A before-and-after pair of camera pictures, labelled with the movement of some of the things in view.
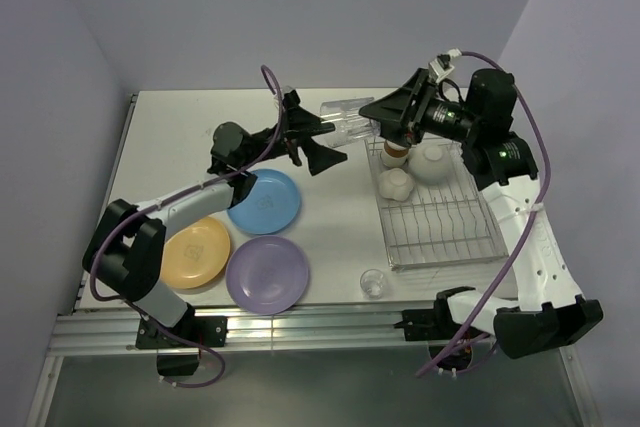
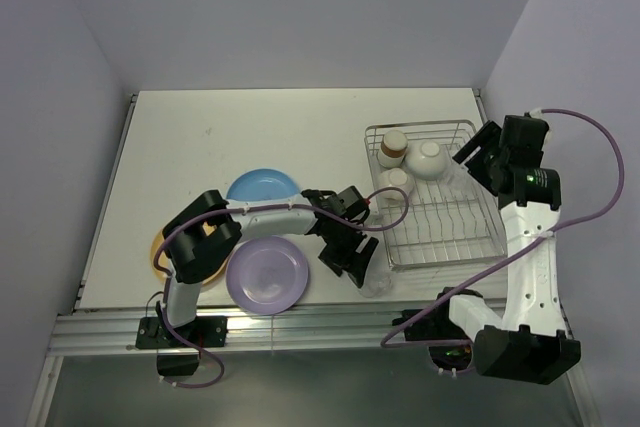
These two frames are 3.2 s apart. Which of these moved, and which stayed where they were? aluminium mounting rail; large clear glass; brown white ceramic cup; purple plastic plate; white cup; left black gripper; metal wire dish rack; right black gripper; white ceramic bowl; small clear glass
Moved: large clear glass; small clear glass; left black gripper; right black gripper
Stayed: white cup; purple plastic plate; white ceramic bowl; brown white ceramic cup; metal wire dish rack; aluminium mounting rail
